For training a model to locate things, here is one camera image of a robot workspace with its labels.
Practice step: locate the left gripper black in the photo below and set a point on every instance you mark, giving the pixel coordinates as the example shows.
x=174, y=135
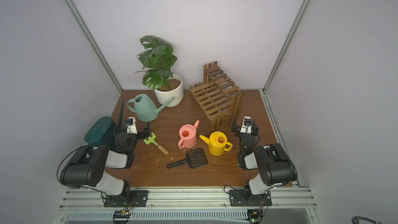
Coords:
x=140, y=133

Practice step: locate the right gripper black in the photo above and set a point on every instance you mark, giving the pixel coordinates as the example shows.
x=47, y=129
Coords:
x=245, y=134

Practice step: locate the yellow watering can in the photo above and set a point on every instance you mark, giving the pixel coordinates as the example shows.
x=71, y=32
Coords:
x=217, y=143

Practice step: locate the sage green watering can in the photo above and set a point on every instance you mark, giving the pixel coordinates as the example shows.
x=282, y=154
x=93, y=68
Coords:
x=144, y=107

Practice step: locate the brown wooden slatted shelf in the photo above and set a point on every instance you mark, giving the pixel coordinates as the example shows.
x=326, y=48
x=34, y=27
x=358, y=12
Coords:
x=220, y=98

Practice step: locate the pink watering can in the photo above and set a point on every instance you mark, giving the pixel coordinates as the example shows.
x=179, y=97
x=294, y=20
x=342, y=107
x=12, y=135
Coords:
x=188, y=135

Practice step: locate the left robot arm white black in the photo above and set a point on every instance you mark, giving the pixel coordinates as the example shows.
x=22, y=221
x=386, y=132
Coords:
x=86, y=168

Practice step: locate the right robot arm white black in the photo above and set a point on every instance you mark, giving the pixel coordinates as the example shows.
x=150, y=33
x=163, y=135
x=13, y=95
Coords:
x=274, y=165

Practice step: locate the dark green watering can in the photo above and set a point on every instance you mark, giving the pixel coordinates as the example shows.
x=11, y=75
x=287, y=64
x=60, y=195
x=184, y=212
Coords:
x=103, y=132

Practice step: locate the black plastic sifting scoop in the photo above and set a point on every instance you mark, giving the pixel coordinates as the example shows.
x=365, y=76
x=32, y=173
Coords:
x=195, y=158

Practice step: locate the white ribbed plant pot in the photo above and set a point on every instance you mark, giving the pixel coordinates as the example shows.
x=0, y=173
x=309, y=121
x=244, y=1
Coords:
x=176, y=92

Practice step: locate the green monstera plant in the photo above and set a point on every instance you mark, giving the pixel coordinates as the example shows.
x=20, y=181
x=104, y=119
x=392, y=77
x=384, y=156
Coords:
x=157, y=61

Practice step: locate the left small circuit board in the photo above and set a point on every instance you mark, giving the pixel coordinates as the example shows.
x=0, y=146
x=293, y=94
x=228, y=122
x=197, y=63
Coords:
x=121, y=217

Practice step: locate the small circuit board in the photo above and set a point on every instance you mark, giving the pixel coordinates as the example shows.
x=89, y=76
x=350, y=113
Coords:
x=254, y=216
x=121, y=217

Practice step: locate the right small circuit board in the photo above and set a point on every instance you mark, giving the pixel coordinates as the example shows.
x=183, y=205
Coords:
x=254, y=216

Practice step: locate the left aluminium corner profile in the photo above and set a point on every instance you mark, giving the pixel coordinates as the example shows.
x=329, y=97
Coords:
x=78, y=18

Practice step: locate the aluminium corner profile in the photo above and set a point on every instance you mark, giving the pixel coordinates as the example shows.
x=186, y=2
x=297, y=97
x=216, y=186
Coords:
x=291, y=34
x=78, y=18

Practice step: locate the right aluminium corner profile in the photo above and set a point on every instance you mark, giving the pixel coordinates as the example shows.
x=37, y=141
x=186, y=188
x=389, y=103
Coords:
x=291, y=34

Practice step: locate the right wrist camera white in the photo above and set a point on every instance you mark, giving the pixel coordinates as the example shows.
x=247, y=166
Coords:
x=246, y=125

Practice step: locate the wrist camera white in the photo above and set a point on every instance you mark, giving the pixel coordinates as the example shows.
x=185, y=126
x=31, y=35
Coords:
x=130, y=124
x=246, y=125

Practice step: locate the green hand rake wooden handle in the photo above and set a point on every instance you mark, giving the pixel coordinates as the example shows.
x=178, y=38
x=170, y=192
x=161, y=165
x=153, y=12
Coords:
x=151, y=140

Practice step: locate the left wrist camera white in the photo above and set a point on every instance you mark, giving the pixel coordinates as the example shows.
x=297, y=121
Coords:
x=130, y=124

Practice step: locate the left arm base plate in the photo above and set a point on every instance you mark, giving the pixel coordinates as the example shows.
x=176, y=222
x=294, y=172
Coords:
x=129, y=198

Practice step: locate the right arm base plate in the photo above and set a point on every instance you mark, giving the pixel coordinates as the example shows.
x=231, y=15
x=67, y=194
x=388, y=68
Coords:
x=246, y=198

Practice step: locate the aluminium mounting rail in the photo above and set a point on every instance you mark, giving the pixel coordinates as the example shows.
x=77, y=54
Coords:
x=191, y=205

